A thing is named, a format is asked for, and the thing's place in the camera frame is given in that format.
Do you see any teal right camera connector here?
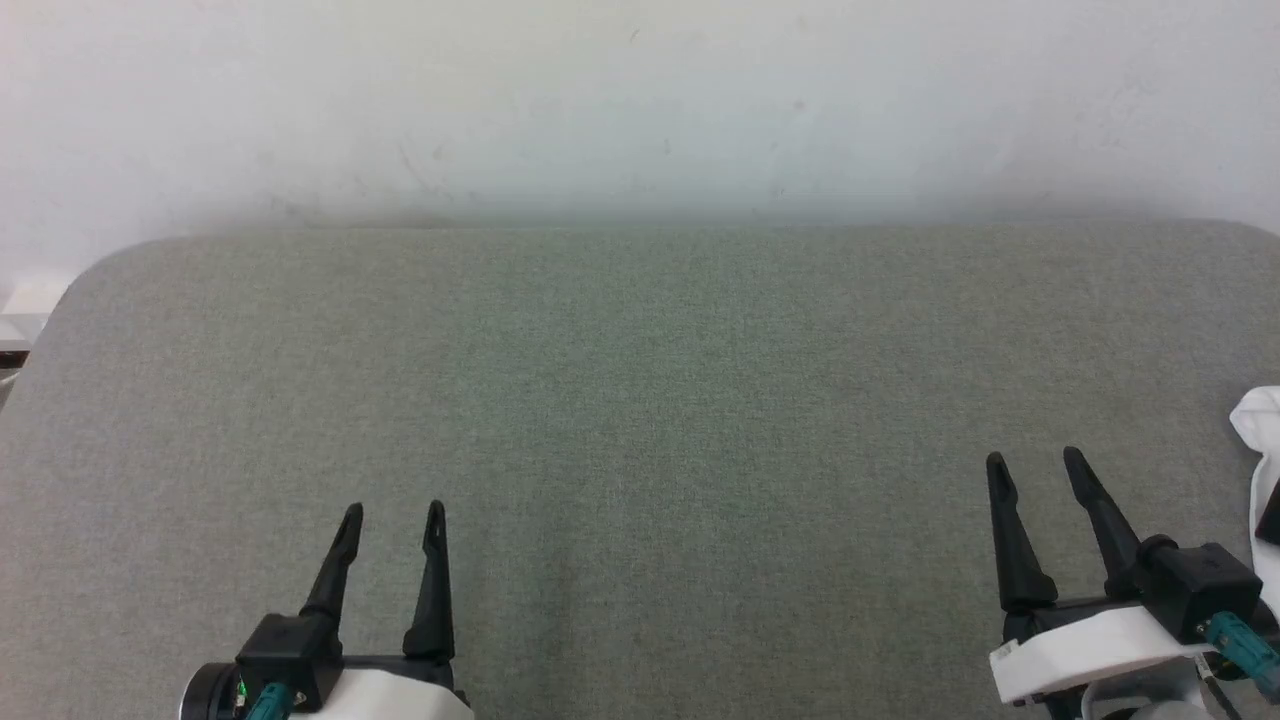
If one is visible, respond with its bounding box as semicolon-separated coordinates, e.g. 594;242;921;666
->
1203;611;1280;703

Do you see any teal camera connector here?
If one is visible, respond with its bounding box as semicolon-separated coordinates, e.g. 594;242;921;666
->
1203;611;1280;703
243;684;298;720

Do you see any black and white t-shirt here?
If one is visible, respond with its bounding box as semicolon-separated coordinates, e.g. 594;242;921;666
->
1229;386;1280;591

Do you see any grey upholstered sofa seat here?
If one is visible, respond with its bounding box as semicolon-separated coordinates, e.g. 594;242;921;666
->
0;220;1280;720

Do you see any teal left camera connector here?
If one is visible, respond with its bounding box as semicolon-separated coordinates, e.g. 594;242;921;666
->
243;684;298;720

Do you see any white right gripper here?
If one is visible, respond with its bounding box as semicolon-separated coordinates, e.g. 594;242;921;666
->
985;446;1218;707

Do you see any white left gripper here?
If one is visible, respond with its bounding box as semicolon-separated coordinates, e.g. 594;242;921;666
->
293;499;477;720

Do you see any white skirting board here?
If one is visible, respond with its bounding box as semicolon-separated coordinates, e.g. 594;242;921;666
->
0;268;79;353

